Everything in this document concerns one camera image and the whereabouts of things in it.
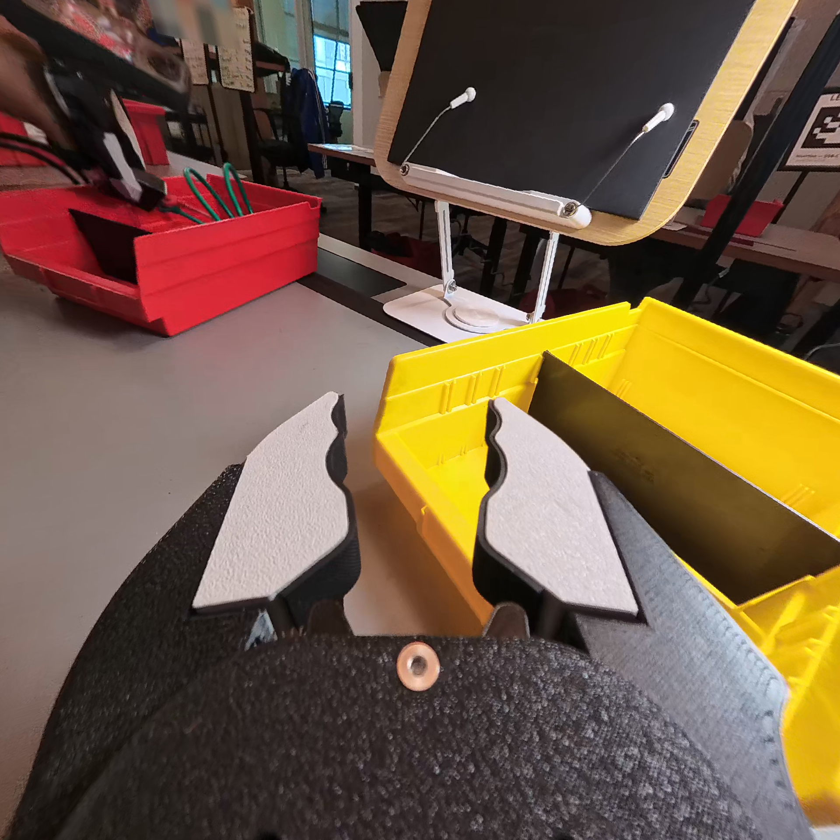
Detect red plastic bin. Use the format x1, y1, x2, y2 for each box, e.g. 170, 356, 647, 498
121, 98, 173, 167
704, 193, 786, 238
0, 172, 324, 337

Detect green ethernet cable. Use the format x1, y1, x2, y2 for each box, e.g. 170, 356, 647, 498
161, 162, 255, 225

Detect black bin divider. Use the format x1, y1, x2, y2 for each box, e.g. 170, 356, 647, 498
69, 209, 157, 284
528, 351, 840, 606

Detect framed marker sign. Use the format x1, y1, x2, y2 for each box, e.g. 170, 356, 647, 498
780, 88, 840, 173

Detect wooden office table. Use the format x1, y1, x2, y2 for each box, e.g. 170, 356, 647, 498
656, 203, 840, 284

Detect paper notice sheets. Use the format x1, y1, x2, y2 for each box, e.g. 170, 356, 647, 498
180, 7, 255, 91

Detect blue jacket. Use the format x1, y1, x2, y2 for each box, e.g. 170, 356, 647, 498
287, 66, 330, 179

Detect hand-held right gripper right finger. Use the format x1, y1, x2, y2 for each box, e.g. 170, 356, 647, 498
471, 396, 642, 643

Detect person's left hand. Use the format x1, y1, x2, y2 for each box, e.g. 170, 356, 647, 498
0, 16, 70, 151

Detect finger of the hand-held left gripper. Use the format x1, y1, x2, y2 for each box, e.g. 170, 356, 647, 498
105, 91, 151, 201

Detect black board book stand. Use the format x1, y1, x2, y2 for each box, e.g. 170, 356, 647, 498
373, 0, 800, 343

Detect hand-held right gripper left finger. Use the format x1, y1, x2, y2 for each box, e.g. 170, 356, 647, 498
190, 391, 362, 634

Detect black tripod pole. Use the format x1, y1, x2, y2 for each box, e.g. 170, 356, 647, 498
675, 13, 840, 309

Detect bright window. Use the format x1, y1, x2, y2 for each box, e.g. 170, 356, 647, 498
311, 33, 353, 109

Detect yellow plastic bin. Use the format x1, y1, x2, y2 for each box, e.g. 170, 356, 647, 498
373, 297, 840, 824

